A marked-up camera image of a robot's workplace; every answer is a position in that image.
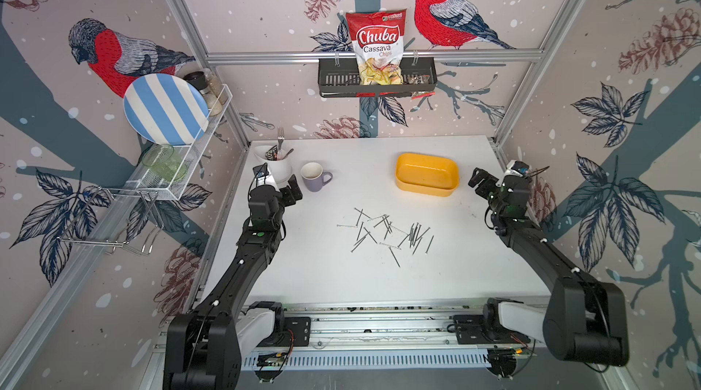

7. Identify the yellow plastic storage box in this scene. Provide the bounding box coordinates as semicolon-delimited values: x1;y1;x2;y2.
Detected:
395;153;460;198

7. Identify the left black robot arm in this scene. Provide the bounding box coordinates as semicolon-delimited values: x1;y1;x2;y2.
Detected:
162;165;309;389

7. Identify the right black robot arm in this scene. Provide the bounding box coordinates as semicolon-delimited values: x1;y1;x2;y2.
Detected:
468;161;630;367

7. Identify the white utensil holder cup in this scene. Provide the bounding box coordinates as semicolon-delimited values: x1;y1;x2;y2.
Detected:
253;145;294;186

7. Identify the purple grey mug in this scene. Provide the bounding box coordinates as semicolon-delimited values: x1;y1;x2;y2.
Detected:
300;162;333;193

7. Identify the metal fork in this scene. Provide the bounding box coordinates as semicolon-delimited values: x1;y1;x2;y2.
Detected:
276;126;285;160

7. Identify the green glass bowl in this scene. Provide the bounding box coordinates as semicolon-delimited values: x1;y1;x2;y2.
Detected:
141;145;187;183

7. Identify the steel nail lowest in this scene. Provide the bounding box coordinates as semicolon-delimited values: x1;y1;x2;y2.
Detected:
389;248;401;268

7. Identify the blue white striped plate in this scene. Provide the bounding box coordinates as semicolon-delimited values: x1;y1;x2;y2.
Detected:
123;73;209;146

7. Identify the black lid spice jar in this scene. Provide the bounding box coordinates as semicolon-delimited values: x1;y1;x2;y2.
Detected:
184;70;222;116

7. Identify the red Chuba chips bag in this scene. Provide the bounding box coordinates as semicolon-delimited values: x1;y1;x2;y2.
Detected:
346;9;406;86

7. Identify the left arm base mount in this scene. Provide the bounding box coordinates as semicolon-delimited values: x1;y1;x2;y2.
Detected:
235;302;311;383

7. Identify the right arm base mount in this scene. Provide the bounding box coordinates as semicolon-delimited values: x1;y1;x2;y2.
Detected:
447;298;537;379

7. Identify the black wire wall basket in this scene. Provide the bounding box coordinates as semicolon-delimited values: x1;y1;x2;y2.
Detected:
318;58;437;98

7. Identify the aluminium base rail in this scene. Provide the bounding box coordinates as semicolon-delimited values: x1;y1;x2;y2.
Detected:
241;306;489;373

